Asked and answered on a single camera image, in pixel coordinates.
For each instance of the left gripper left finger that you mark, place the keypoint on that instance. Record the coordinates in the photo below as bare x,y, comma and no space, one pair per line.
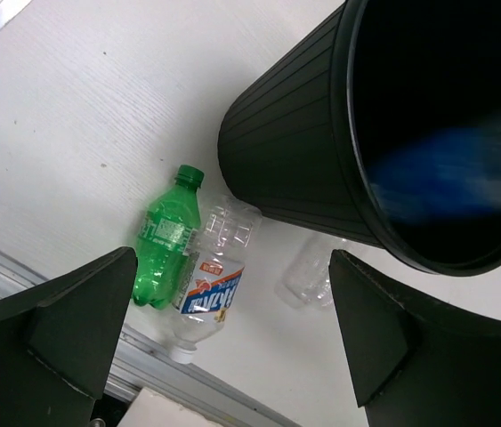
58,339

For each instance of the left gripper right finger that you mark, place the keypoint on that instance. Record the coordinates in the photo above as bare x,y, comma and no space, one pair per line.
414,360

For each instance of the clear unlabelled plastic bottle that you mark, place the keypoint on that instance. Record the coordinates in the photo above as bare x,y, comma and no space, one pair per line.
306,283

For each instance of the black plastic waste bin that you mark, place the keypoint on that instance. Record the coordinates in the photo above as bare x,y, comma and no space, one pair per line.
372,78

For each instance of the green plastic soda bottle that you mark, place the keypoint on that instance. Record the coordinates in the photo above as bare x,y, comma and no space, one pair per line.
163,241

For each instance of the clear bottle white blue label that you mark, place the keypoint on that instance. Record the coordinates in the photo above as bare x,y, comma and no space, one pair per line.
211,275

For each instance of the aluminium table frame rail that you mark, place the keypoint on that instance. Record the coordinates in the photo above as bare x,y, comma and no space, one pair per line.
140,364

